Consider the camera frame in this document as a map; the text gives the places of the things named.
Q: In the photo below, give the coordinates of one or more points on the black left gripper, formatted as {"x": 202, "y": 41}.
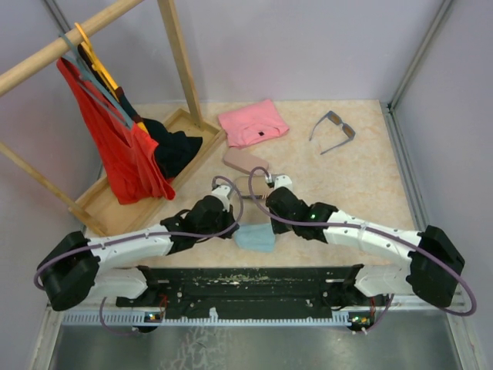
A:
{"x": 229, "y": 216}

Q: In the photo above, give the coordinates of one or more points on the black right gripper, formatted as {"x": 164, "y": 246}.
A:
{"x": 277, "y": 227}

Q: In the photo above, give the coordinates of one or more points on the flag newspaper print glasses case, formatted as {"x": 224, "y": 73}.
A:
{"x": 257, "y": 184}

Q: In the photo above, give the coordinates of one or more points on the pink glasses case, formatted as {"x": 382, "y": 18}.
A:
{"x": 243, "y": 161}

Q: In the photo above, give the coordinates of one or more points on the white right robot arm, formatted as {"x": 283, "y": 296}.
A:
{"x": 424, "y": 263}

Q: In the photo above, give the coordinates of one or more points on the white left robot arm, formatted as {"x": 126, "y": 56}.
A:
{"x": 82, "y": 270}

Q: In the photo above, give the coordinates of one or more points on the dark navy garment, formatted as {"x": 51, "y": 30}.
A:
{"x": 174, "y": 150}

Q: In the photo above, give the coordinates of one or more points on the folded pink shirt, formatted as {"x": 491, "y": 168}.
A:
{"x": 252, "y": 124}

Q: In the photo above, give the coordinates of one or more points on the red hanging shirt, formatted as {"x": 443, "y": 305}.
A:
{"x": 127, "y": 154}

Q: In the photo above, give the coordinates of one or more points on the yellow hanger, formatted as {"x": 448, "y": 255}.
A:
{"x": 98, "y": 65}

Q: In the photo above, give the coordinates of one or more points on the grey blue hanger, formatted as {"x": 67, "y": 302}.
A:
{"x": 113, "y": 106}

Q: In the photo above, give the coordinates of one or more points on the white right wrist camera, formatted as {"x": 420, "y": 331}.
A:
{"x": 276, "y": 181}

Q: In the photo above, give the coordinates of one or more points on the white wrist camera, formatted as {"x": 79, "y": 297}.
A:
{"x": 223, "y": 193}
{"x": 276, "y": 181}

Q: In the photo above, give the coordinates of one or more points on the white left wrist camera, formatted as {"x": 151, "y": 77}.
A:
{"x": 223, "y": 193}

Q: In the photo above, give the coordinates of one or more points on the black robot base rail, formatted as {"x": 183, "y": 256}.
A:
{"x": 257, "y": 296}

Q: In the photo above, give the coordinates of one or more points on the grey blue frame sunglasses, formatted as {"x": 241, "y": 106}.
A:
{"x": 339, "y": 124}

